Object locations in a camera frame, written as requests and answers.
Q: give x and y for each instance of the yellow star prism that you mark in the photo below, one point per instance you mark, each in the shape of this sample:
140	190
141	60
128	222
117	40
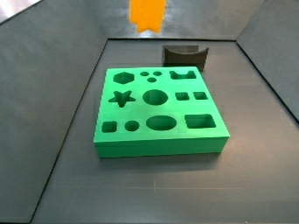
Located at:
147	14

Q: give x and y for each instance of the green foam shape board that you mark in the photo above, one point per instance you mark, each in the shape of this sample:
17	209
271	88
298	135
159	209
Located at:
156	111

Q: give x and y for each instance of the black curved fixture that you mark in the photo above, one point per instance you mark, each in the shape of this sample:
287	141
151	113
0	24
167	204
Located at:
184	56

